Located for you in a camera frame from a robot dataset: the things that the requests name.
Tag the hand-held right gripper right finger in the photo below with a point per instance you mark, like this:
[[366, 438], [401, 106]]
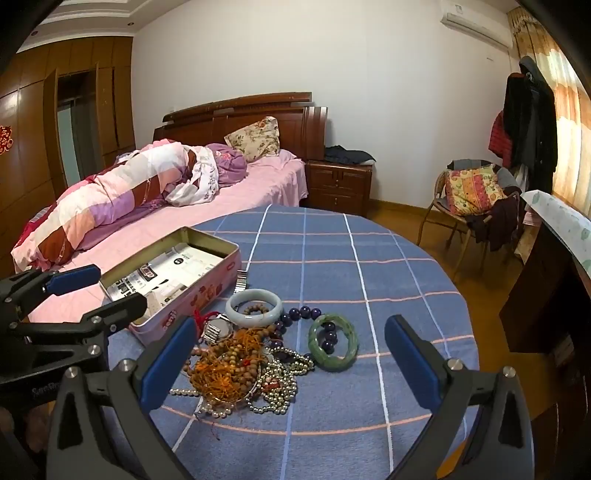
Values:
[[411, 364]]

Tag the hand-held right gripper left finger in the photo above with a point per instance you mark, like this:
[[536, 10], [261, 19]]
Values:
[[168, 364]]

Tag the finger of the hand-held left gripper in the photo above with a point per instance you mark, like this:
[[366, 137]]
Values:
[[120, 307], [74, 279]]

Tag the silver wristwatch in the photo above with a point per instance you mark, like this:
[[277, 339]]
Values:
[[217, 330]]

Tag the pink tin box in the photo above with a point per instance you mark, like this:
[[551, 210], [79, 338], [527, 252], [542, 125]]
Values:
[[194, 295]]

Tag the green jade bangle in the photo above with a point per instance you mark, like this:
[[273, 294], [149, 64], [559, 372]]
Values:
[[332, 362]]

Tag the white jade bangle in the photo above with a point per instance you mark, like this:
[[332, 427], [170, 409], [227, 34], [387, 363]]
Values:
[[251, 321]]

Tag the printed paper sheet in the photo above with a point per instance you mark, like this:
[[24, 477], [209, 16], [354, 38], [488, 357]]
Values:
[[175, 267]]

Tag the pink patchwork quilt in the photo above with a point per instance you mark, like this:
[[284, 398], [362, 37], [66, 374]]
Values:
[[92, 203]]

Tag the blue plaid tablecloth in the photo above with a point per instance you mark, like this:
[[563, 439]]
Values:
[[323, 277]]

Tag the brown wooden wardrobe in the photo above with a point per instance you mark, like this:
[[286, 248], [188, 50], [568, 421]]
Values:
[[27, 138]]

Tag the dark wooden cabinet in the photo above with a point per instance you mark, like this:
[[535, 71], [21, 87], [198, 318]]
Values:
[[545, 286]]

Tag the red paper decoration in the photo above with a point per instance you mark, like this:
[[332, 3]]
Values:
[[5, 138]]

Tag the dark garment on chair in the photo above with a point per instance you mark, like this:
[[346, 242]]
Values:
[[501, 221]]

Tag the colourful patchwork cushion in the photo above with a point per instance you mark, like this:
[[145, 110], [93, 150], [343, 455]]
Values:
[[473, 189]]

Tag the wooden nightstand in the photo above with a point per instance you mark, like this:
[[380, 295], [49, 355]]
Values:
[[337, 184]]

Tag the wooden bed with pink sheet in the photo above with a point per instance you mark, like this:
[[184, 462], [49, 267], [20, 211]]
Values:
[[277, 180]]

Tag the white green patterned sheet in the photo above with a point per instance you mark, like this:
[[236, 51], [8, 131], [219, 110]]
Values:
[[563, 221]]

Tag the floral pillow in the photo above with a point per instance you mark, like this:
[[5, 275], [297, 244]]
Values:
[[254, 138]]

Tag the dark folded clothes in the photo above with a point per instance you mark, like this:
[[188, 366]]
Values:
[[346, 154]]

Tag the red hanging garment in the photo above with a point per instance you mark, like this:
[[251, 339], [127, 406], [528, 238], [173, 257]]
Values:
[[501, 138]]

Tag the dark hanging coats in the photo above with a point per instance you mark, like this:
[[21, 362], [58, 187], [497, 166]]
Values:
[[531, 129]]

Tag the patterned beige curtain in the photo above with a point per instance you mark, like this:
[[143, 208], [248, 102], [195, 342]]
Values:
[[568, 115]]

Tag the white air conditioner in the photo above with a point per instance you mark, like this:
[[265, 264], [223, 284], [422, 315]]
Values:
[[475, 21]]

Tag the metal frame chair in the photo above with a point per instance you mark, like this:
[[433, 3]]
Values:
[[461, 165]]

